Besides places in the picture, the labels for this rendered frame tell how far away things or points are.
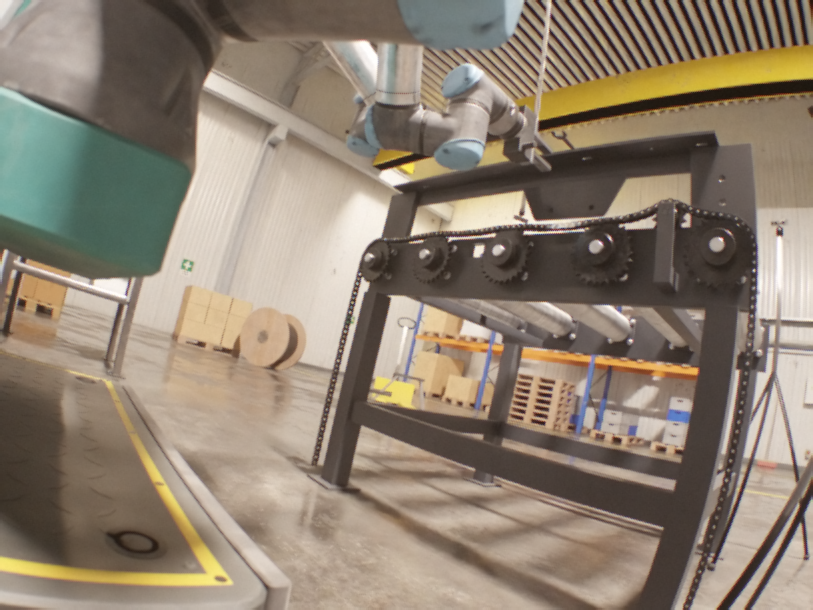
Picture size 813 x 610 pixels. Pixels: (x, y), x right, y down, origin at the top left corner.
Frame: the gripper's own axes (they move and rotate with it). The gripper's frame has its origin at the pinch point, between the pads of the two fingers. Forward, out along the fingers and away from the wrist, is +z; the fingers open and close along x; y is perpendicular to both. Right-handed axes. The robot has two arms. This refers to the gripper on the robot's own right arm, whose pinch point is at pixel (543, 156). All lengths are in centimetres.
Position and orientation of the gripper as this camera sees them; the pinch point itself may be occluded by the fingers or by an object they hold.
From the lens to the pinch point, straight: 116.0
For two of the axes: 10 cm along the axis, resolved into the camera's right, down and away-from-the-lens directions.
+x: 2.3, -9.6, 1.5
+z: 7.1, 2.7, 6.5
